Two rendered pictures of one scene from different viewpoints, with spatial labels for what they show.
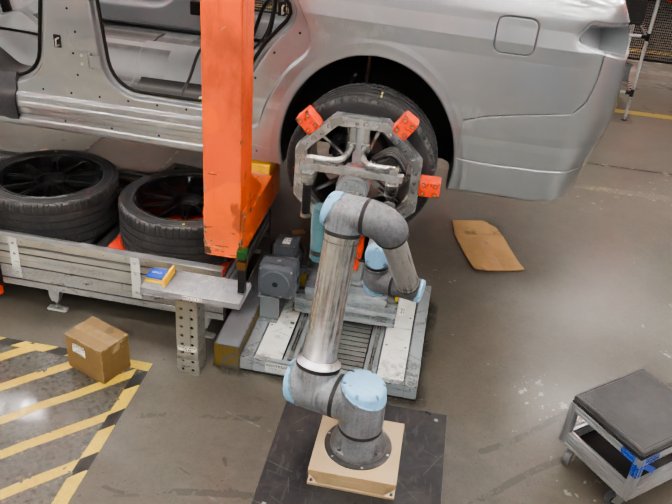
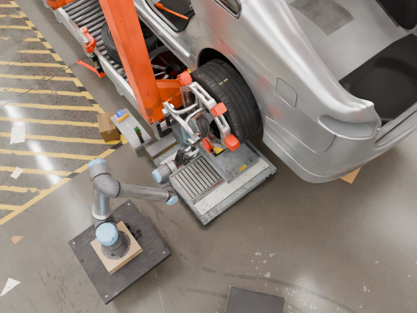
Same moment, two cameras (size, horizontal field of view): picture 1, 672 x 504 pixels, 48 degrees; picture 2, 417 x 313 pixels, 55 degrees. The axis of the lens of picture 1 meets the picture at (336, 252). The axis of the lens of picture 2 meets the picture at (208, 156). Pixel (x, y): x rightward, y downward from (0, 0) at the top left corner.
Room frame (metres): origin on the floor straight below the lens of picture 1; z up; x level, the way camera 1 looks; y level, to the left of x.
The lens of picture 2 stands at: (1.83, -1.47, 3.30)
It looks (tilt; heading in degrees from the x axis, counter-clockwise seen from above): 60 degrees down; 52
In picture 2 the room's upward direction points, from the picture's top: 9 degrees counter-clockwise
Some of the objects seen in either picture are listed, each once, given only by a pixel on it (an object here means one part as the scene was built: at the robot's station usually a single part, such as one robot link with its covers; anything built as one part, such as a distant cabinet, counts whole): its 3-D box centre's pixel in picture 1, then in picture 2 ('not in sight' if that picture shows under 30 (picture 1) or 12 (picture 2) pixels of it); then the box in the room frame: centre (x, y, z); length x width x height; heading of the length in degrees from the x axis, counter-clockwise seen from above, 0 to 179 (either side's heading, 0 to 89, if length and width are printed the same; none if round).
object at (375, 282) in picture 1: (378, 278); (164, 181); (2.40, -0.17, 0.69); 0.12 x 0.09 x 0.12; 68
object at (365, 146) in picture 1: (380, 151); (197, 118); (2.81, -0.14, 1.03); 0.19 x 0.18 x 0.11; 172
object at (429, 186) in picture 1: (429, 186); (231, 142); (2.91, -0.37, 0.85); 0.09 x 0.08 x 0.07; 82
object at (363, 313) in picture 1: (349, 292); (226, 152); (3.12, -0.09, 0.13); 0.50 x 0.36 x 0.10; 82
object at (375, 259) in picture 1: (378, 251); (161, 172); (2.41, -0.16, 0.80); 0.12 x 0.09 x 0.10; 172
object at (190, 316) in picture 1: (190, 329); (134, 140); (2.61, 0.60, 0.21); 0.10 x 0.10 x 0.42; 82
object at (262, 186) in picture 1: (250, 180); (182, 82); (3.14, 0.43, 0.69); 0.52 x 0.17 x 0.35; 172
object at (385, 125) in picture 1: (356, 176); (205, 115); (2.95, -0.06, 0.85); 0.54 x 0.07 x 0.54; 82
